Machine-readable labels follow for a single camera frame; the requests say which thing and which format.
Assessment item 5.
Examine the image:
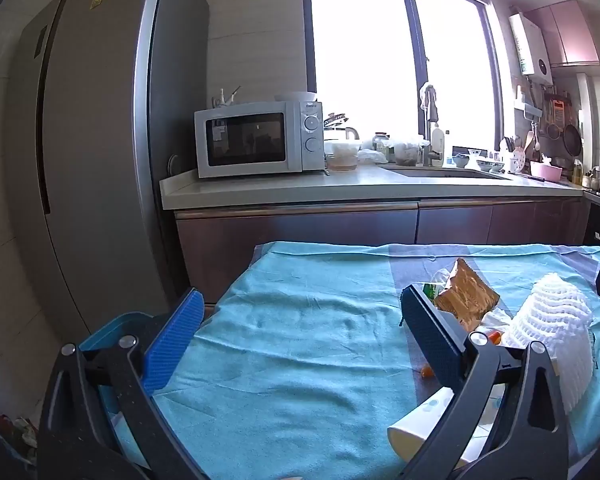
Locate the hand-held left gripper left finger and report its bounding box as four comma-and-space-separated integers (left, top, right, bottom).
39, 287, 206, 480

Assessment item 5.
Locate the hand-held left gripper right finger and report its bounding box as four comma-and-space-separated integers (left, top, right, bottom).
400, 285, 570, 480

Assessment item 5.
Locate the golden snack bag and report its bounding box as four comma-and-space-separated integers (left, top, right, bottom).
434, 258, 501, 333

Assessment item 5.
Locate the blue trash bin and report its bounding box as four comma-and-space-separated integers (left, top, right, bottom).
77, 311, 173, 441

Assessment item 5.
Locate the white foam fruit net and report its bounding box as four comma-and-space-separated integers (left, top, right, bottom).
500, 272, 596, 413

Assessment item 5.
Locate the white plastic bottle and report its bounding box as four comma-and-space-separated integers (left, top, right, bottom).
387, 387, 506, 466

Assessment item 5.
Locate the teal cloth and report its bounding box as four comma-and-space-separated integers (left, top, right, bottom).
112, 241, 600, 480

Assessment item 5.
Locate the pink basin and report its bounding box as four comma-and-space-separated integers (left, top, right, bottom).
530, 161, 563, 182

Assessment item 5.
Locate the hanging frying pan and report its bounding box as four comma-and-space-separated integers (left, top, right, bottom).
562, 125, 583, 157

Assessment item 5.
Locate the white utensil holder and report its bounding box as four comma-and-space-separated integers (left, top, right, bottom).
500, 137, 526, 171

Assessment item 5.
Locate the kitchen sink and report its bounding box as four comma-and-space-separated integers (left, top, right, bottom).
385, 164, 513, 181

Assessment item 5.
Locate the kitchen counter cabinet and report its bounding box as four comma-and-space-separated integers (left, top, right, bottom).
160, 164, 588, 306

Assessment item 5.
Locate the white dish soap bottle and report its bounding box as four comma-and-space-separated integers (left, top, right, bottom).
431, 122, 447, 166

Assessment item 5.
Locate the clear plastic food container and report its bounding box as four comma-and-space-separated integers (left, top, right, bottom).
325, 141, 362, 172

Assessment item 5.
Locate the white microwave oven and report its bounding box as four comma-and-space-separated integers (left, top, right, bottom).
194, 101, 327, 180

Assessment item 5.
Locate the grey refrigerator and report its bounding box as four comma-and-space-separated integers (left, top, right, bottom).
2, 0, 211, 331

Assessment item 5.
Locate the white water heater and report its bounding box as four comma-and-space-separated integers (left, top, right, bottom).
509, 11, 555, 86

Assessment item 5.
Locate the kitchen window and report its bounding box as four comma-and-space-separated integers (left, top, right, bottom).
302, 0, 506, 161

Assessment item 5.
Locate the pink wall cabinet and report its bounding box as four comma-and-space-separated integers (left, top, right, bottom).
525, 0, 600, 68

